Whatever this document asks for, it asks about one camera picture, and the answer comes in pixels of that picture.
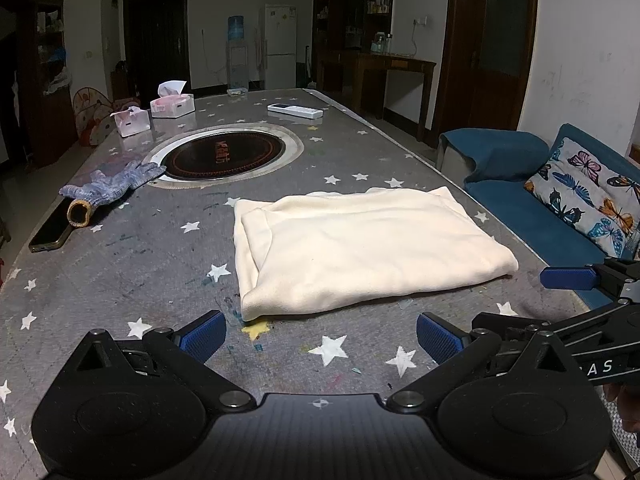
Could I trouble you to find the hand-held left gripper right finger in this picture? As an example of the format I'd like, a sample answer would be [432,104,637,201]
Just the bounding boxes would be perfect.
[386,311,571,413]

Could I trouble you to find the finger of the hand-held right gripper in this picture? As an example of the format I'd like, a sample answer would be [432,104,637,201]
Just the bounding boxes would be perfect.
[471,302,640,348]
[539,257,640,306]

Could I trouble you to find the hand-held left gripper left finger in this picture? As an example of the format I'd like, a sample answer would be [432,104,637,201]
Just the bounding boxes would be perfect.
[75,310,253,409]

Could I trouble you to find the cream sweater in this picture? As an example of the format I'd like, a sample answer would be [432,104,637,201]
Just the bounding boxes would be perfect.
[232,186,519,322]

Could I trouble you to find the person's right hand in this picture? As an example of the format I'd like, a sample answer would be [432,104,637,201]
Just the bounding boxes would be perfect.
[602,382,640,433]

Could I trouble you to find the grey star-print table mat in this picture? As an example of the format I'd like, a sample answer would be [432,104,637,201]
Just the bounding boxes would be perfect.
[0,88,616,480]

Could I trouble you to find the butterfly print cushion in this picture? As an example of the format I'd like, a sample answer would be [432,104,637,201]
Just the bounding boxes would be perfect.
[524,137,640,261]

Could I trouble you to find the blue sofa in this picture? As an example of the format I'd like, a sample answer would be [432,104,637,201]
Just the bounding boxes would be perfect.
[437,123,640,266]

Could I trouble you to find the grey knit work glove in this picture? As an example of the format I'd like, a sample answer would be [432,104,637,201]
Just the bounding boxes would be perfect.
[59,160,167,229]

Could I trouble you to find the dark smartphone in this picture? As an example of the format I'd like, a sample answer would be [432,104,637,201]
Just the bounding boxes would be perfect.
[28,195,76,253]

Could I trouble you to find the round built-in induction cooktop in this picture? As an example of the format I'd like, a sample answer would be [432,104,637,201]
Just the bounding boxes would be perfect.
[142,122,305,188]

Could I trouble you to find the small pink-white tissue pack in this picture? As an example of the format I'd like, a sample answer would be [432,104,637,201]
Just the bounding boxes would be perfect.
[110,106,152,137]

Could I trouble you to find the large pink tissue box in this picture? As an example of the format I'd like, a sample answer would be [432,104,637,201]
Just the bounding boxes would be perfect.
[150,80,196,118]

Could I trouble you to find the white remote control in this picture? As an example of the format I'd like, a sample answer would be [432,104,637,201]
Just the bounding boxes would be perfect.
[267,102,324,120]

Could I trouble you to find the patterned folding food cover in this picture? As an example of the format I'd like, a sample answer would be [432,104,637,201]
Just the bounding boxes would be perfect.
[71,86,141,147]

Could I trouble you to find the white water dispenser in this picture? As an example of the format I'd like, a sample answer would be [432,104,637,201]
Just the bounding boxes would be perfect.
[225,40,250,90]

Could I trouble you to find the dark wooden desk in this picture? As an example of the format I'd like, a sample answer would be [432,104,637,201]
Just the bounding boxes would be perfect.
[320,49,437,142]

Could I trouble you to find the dark wooden display cabinet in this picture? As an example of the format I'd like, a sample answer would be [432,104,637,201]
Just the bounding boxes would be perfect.
[0,0,81,171]

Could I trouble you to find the dark wooden door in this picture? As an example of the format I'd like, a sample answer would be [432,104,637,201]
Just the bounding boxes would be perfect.
[122,0,192,103]

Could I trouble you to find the white refrigerator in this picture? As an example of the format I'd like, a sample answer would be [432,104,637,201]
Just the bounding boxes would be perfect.
[264,4,298,91]

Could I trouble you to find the dark wooden shelf unit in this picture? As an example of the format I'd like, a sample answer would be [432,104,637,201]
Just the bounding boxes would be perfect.
[312,0,396,91]

